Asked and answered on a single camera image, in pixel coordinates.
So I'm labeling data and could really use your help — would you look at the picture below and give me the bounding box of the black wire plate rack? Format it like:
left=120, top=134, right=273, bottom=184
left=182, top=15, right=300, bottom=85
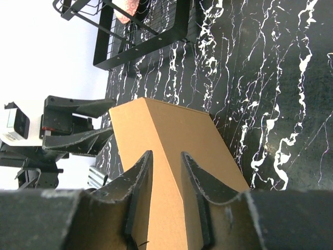
left=52, top=1, right=159, bottom=37

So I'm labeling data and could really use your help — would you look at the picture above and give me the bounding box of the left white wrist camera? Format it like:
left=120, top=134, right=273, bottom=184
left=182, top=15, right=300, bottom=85
left=1, top=101, right=44, bottom=146

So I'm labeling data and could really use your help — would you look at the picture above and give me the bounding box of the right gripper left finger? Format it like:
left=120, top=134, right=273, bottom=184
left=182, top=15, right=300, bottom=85
left=1, top=151, right=152, bottom=249

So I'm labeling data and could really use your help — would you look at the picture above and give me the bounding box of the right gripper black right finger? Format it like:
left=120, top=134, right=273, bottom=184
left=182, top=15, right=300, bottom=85
left=181, top=152, right=332, bottom=249

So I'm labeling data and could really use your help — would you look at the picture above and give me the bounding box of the pink patterned bowl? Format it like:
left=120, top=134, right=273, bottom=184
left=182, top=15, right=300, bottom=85
left=112, top=0, right=140, bottom=24

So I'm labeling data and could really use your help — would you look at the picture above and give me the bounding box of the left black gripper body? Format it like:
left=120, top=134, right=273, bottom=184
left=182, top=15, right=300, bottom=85
left=1, top=96, right=94, bottom=189

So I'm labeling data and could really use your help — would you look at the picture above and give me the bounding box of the cardboard box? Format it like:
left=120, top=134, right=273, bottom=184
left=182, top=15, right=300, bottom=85
left=109, top=97, right=249, bottom=249

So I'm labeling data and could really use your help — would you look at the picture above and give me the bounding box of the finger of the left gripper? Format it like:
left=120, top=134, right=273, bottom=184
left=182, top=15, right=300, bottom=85
left=43, top=128, right=113, bottom=157
left=70, top=99, right=116, bottom=118

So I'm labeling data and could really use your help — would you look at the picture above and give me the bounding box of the black wire tray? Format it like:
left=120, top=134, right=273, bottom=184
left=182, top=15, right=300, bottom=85
left=93, top=1, right=191, bottom=70

